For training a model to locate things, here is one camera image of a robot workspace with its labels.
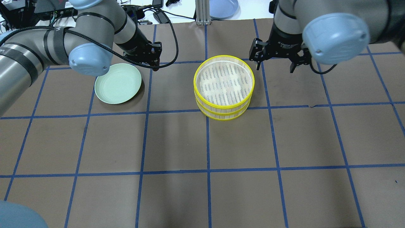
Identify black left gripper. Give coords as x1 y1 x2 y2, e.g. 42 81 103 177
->
119 28 162 71

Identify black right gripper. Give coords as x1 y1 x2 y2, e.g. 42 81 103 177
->
249 24 311 73

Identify yellow steamer layer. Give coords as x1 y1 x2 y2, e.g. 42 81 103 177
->
193 55 256 110
196 96 251 121

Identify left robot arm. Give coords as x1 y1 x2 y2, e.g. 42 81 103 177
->
1 0 152 228

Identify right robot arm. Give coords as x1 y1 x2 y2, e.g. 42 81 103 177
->
249 0 405 74

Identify light green plate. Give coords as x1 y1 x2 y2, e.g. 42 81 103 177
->
94 63 143 104

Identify blue plate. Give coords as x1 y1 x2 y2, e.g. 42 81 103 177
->
209 0 239 19

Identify aluminium frame post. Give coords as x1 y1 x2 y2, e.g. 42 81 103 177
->
195 0 211 25

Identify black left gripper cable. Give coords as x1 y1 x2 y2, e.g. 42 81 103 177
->
0 8 179 67

